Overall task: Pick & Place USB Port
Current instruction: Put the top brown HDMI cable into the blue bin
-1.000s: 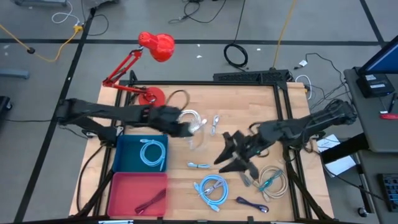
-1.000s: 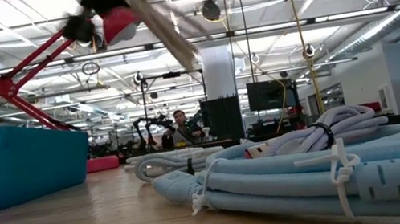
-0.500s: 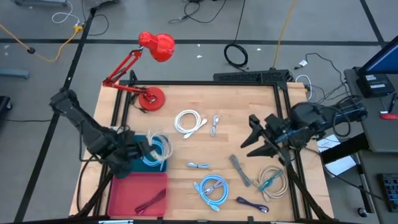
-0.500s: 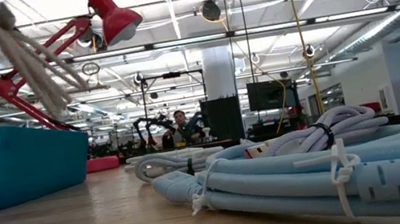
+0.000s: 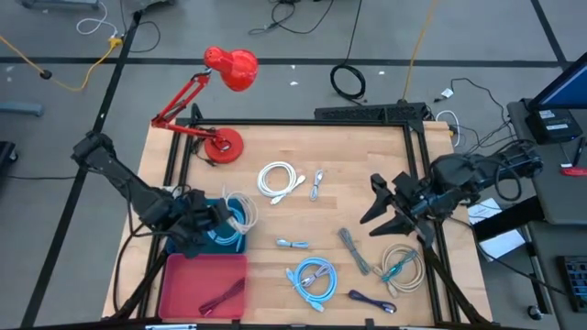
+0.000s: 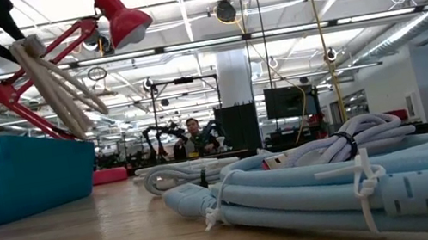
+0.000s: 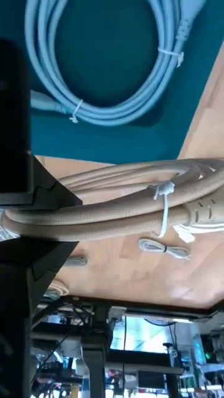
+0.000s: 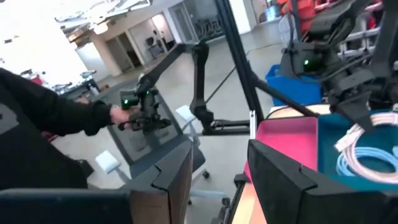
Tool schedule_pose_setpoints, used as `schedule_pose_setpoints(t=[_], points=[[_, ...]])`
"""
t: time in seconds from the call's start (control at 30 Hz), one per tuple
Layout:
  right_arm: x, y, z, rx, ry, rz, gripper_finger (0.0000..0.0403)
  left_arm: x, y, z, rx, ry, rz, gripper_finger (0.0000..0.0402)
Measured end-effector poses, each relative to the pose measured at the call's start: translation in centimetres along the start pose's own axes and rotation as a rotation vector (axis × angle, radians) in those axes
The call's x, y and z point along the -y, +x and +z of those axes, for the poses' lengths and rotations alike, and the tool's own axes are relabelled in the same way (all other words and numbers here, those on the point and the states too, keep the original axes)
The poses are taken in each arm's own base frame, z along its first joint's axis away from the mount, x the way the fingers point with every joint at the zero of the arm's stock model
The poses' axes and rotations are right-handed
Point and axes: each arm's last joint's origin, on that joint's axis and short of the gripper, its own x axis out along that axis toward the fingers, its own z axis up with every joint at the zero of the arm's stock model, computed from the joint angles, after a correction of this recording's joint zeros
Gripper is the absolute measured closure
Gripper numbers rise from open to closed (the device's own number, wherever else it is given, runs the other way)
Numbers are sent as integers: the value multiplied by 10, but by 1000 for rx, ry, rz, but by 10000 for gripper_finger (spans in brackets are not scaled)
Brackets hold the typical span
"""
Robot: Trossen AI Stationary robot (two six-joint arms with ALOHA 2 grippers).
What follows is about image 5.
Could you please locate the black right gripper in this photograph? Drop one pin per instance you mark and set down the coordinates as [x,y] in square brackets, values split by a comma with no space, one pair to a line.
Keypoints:
[426,199]

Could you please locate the computer monitor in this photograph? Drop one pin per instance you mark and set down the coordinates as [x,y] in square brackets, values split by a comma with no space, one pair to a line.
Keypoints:
[566,87]

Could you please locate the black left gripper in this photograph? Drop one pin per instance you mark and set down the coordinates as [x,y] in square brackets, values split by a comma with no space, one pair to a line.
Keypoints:
[192,220]

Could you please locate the black labelled device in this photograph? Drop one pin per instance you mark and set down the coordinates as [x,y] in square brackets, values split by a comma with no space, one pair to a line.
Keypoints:
[552,126]

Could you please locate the grey side table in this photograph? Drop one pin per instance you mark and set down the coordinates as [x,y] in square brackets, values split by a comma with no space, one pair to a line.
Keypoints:
[559,197]

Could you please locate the white adapter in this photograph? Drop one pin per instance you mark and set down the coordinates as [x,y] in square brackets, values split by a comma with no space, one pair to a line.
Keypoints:
[447,93]

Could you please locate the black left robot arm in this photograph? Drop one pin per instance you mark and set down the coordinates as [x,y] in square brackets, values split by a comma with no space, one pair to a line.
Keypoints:
[119,172]

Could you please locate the red desk lamp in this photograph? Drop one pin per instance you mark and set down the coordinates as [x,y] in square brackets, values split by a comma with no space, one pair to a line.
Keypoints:
[234,69]

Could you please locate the teal plastic bin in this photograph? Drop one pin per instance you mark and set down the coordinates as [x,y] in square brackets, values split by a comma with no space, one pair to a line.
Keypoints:
[231,248]

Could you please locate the pink plastic bin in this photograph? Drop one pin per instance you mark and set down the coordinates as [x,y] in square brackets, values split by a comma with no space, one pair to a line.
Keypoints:
[192,284]

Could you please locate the black keyboard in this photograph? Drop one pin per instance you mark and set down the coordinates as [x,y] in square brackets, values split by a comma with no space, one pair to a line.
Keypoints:
[575,284]

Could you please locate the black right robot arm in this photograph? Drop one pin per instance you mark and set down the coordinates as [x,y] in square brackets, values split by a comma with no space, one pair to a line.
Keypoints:
[481,169]

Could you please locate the black power strip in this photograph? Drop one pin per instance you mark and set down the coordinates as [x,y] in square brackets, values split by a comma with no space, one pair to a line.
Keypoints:
[367,111]

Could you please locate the white paper sheets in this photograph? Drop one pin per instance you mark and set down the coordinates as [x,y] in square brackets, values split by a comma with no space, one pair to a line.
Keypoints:
[500,238]

